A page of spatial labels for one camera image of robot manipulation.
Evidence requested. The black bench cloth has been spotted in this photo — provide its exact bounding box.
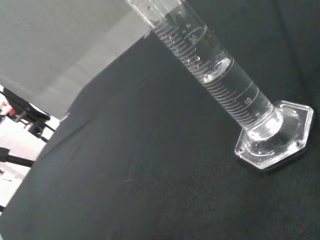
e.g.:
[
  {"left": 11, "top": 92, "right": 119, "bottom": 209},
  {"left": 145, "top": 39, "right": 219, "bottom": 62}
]
[{"left": 0, "top": 0, "right": 320, "bottom": 240}]

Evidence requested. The black tripod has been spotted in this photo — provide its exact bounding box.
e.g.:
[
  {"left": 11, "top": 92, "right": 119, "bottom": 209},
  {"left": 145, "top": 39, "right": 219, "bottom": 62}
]
[{"left": 0, "top": 84, "right": 57, "bottom": 141}]

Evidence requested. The black tripod leg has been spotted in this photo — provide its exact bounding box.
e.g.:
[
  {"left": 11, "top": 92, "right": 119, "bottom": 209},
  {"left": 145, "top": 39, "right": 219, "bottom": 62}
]
[{"left": 0, "top": 146, "right": 34, "bottom": 168}]

